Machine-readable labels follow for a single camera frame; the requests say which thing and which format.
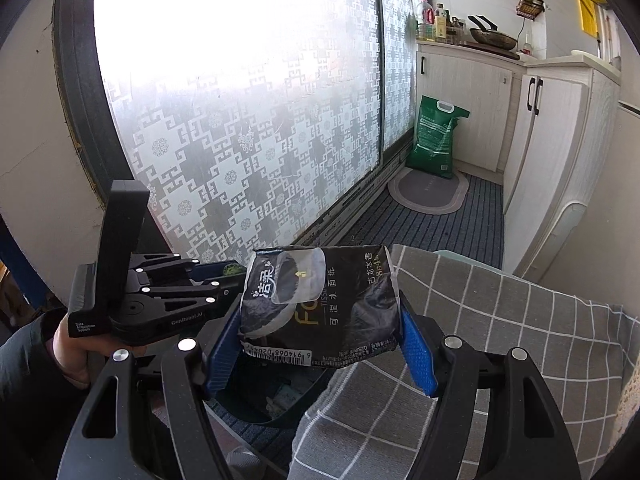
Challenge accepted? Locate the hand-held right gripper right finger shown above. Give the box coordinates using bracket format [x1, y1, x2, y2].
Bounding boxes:
[399, 309, 584, 480]

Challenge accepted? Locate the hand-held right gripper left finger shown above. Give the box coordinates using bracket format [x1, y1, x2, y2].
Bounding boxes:
[64, 304, 247, 480]

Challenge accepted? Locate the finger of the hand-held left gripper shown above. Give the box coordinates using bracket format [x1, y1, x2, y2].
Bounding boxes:
[141, 280, 246, 324]
[131, 254, 248, 287]

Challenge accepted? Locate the black tissue packet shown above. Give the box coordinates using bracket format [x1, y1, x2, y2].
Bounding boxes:
[237, 244, 402, 372]

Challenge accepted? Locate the person's left forearm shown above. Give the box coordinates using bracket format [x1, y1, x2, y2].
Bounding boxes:
[0, 309, 94, 480]

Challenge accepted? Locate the person's left hand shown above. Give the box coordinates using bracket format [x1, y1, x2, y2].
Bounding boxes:
[54, 315, 115, 388]

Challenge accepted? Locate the oval grey floor mat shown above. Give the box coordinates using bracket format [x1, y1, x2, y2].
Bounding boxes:
[387, 167, 470, 216]

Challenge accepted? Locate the patterned glass sliding door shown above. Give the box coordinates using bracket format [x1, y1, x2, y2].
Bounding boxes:
[54, 0, 422, 281]

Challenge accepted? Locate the white rounded board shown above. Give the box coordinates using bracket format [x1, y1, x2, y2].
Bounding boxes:
[514, 201, 587, 282]

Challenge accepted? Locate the white lace cloth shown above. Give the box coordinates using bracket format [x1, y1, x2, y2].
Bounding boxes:
[620, 374, 640, 441]

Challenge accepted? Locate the green rice bag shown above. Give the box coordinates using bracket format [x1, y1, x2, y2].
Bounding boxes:
[404, 94, 471, 180]

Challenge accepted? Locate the low white cabinet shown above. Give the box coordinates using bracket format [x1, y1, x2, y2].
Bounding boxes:
[414, 41, 527, 174]

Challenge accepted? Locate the tall white cabinet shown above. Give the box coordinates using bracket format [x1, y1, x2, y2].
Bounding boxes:
[502, 54, 624, 277]

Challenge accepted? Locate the black wok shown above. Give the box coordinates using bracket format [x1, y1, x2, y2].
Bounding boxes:
[467, 14, 519, 52]

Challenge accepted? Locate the yellow-label sauce bottle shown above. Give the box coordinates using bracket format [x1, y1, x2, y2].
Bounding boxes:
[433, 3, 449, 44]

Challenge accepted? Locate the large cooking oil bottle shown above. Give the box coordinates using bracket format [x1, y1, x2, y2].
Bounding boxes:
[416, 0, 436, 42]

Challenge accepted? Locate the wall spice rack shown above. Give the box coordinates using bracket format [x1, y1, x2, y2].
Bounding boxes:
[516, 0, 549, 22]

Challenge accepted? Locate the yellow wall holder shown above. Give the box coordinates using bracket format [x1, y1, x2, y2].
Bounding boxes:
[573, 0, 602, 39]

